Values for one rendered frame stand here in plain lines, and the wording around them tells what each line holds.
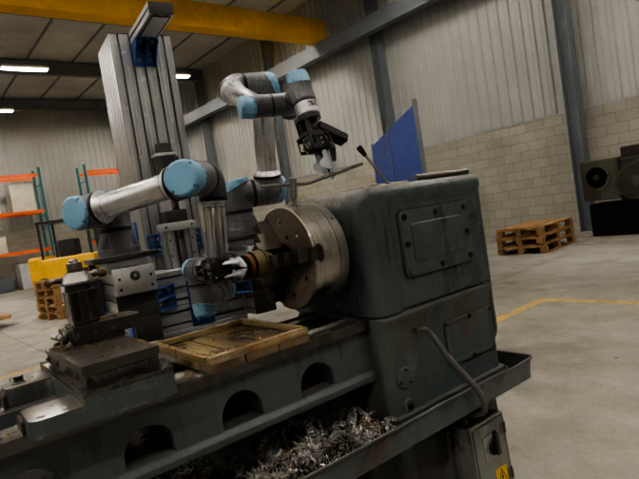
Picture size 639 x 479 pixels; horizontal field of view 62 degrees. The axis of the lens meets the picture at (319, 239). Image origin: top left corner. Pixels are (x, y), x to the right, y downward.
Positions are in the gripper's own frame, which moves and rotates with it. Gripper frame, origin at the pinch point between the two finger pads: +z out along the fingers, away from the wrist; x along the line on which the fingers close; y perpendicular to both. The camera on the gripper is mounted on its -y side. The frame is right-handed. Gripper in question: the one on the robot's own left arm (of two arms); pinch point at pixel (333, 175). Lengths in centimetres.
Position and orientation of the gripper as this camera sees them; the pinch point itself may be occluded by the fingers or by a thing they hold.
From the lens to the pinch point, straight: 166.4
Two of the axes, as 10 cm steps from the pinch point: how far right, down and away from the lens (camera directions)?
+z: 2.9, 9.5, -1.4
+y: -7.8, 1.5, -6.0
